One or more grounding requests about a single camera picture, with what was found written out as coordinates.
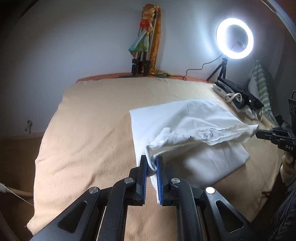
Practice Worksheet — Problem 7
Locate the gloved right hand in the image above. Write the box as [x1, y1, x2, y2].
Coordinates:
[280, 151, 295, 186]

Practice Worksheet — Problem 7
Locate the green striped pillow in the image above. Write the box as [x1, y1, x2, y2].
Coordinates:
[248, 59, 279, 127]

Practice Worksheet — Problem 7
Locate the white clip desk lamp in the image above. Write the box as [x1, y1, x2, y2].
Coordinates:
[0, 183, 34, 206]

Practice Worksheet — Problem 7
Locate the folded tripod with scarf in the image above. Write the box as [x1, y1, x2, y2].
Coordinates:
[128, 4, 162, 76]

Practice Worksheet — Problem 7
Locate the black folded garment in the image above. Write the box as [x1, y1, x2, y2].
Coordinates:
[215, 77, 264, 110]

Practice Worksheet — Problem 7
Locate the tan blanket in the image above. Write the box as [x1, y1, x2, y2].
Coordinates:
[27, 77, 283, 234]

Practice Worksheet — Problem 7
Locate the white t-shirt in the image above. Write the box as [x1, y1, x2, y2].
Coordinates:
[129, 99, 259, 189]

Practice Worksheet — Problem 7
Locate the black ring light cable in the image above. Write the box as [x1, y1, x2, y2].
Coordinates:
[181, 41, 246, 81]

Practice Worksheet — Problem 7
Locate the black mini tripod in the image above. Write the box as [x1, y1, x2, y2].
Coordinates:
[206, 57, 229, 81]

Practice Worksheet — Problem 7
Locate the orange floral bed sheet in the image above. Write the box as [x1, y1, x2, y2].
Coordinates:
[76, 73, 213, 84]

